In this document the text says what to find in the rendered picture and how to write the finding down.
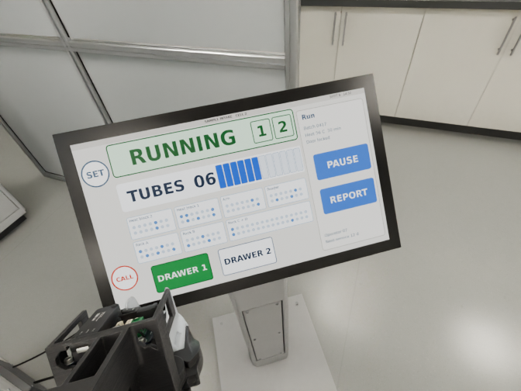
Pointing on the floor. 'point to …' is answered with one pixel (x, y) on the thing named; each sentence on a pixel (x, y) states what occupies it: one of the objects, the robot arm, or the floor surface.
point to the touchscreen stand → (270, 343)
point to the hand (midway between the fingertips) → (167, 324)
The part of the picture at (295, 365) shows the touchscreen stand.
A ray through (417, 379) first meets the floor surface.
